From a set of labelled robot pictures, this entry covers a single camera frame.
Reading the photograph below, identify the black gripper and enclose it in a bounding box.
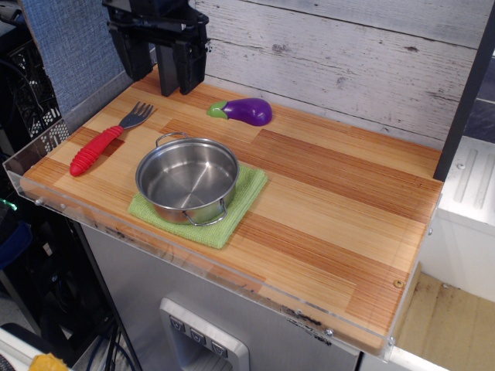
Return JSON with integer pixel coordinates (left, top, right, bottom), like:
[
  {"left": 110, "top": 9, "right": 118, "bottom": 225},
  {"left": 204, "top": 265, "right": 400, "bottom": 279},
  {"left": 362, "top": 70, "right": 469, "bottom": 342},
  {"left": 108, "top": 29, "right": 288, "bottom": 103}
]
[{"left": 102, "top": 1, "right": 210, "bottom": 95}]

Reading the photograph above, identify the red handled metal fork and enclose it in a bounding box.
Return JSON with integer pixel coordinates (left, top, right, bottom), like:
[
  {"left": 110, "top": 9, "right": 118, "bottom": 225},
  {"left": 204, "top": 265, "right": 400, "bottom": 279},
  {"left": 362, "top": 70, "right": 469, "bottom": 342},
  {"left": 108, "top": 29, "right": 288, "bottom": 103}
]
[{"left": 70, "top": 102, "right": 154, "bottom": 176}]

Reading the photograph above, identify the green cloth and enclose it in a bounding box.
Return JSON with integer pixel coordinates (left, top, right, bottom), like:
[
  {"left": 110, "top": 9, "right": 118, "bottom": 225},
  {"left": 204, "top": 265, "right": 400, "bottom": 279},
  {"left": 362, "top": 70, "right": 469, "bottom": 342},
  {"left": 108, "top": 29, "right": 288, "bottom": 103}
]
[{"left": 128, "top": 165, "right": 268, "bottom": 250}]

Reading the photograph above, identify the blue fabric panel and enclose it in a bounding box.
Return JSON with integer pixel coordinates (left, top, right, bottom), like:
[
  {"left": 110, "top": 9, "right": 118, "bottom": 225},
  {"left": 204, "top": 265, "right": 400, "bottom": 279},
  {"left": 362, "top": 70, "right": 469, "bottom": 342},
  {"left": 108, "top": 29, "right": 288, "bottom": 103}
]
[{"left": 19, "top": 0, "right": 133, "bottom": 133}]

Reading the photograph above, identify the purple toy eggplant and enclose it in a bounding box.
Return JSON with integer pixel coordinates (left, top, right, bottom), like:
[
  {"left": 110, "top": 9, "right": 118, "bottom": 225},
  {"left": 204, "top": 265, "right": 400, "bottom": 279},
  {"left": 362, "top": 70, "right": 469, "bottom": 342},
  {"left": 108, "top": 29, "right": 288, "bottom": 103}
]
[{"left": 207, "top": 97, "right": 273, "bottom": 127}]

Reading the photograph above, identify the stainless steel pot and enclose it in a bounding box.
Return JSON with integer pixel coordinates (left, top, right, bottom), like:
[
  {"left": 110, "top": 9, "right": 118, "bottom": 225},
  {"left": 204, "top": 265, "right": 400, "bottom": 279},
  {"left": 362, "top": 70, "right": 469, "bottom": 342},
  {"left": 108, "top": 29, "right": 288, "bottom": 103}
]
[{"left": 135, "top": 132, "right": 241, "bottom": 226}]

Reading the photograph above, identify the black plastic crate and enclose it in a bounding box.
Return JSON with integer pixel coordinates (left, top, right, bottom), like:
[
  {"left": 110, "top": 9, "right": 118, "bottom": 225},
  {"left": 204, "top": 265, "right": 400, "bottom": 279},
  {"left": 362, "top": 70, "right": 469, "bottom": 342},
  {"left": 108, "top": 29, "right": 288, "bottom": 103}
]
[{"left": 1, "top": 40, "right": 69, "bottom": 152}]

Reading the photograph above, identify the clear acrylic table guard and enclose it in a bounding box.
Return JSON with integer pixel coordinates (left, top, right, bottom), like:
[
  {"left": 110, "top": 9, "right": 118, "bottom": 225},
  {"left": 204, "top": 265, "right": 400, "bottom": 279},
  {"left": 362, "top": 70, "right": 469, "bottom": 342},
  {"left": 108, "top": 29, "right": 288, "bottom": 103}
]
[{"left": 9, "top": 73, "right": 442, "bottom": 355}]

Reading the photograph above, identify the silver toy fridge front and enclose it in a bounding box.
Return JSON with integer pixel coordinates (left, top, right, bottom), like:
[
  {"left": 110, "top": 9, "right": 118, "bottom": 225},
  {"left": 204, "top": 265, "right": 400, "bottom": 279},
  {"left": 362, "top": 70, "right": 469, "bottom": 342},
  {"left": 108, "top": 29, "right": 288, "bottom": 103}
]
[{"left": 84, "top": 226, "right": 360, "bottom": 370}]

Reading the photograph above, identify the white toy sink unit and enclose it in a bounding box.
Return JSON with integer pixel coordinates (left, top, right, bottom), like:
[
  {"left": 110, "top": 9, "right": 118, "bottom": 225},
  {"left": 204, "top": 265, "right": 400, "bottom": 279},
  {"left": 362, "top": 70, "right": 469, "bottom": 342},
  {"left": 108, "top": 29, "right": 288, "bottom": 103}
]
[{"left": 418, "top": 137, "right": 494, "bottom": 301}]

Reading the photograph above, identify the dark grey left post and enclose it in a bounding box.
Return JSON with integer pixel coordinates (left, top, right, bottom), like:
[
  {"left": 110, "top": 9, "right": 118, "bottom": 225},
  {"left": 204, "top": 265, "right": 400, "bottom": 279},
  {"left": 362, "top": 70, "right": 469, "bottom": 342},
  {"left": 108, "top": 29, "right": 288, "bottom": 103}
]
[{"left": 155, "top": 45, "right": 179, "bottom": 97}]

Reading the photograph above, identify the dark grey post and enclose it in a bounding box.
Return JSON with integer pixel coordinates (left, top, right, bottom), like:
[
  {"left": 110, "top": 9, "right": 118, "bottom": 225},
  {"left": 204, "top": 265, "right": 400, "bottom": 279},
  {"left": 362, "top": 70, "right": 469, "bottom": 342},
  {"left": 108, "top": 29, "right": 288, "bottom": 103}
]
[
  {"left": 155, "top": 45, "right": 179, "bottom": 97},
  {"left": 433, "top": 1, "right": 494, "bottom": 182}
]

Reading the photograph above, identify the dark grey right post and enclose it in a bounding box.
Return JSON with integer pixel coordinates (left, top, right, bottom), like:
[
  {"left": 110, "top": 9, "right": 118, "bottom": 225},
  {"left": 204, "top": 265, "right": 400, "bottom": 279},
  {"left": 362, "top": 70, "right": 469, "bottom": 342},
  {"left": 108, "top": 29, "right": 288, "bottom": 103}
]
[{"left": 433, "top": 1, "right": 494, "bottom": 182}]

